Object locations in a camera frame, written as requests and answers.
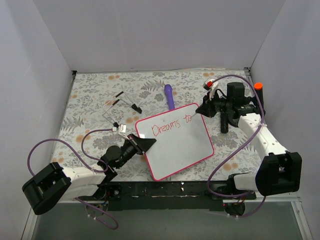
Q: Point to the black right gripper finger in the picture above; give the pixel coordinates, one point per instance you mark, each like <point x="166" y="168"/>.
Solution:
<point x="207" y="100"/>
<point x="206" y="110"/>

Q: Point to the pink framed whiteboard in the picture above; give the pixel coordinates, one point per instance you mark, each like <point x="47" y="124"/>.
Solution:
<point x="181" y="142"/>

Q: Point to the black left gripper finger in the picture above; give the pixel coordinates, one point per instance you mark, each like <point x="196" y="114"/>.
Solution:
<point x="143" y="150"/>
<point x="143" y="142"/>

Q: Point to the black microphone with grey head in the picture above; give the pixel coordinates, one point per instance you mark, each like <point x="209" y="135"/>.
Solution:
<point x="224" y="123"/>

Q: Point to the black stick with orange tip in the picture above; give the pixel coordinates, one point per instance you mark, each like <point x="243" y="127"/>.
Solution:
<point x="259" y="90"/>

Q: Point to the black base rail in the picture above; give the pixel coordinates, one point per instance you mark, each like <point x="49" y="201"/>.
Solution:
<point x="157" y="195"/>

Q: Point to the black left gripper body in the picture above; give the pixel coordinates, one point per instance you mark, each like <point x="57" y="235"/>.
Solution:
<point x="136" y="144"/>

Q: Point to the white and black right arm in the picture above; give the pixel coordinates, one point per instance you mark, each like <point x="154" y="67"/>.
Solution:
<point x="280" y="170"/>

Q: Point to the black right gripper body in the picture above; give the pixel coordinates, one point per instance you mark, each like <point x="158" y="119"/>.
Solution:
<point x="210" y="106"/>

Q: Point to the white wire whiteboard stand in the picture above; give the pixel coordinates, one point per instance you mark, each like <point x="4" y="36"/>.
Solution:
<point x="119" y="106"/>

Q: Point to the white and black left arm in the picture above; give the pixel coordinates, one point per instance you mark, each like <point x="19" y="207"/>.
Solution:
<point x="55" y="183"/>

